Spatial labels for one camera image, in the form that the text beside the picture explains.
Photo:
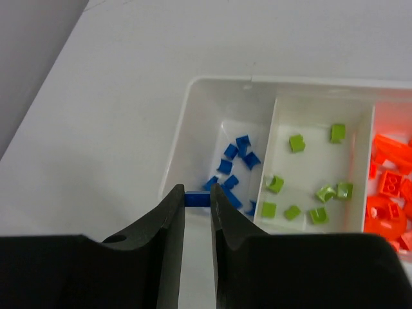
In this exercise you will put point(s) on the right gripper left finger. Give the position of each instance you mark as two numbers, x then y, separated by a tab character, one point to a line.
145	260

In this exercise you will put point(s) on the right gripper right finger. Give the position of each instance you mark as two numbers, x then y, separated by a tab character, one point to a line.
231	231

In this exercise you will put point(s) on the green lego brick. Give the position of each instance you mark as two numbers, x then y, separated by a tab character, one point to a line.
344	190
319	216
325	193
292	212
275	184
268	210
337	133
297	143

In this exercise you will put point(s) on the blue lego brick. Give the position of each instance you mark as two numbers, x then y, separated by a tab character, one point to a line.
225	167
197	199
251	160
231	182
231	152
243	142

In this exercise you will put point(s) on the blue arch lego piece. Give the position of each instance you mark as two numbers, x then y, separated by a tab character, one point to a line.
225	193

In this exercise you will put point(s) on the white three-compartment container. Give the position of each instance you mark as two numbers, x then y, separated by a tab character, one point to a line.
301	155

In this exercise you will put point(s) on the large orange round lego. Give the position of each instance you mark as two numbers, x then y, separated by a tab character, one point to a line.
384	217

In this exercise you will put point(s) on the small orange lego brick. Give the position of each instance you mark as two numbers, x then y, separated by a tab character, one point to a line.
405	241

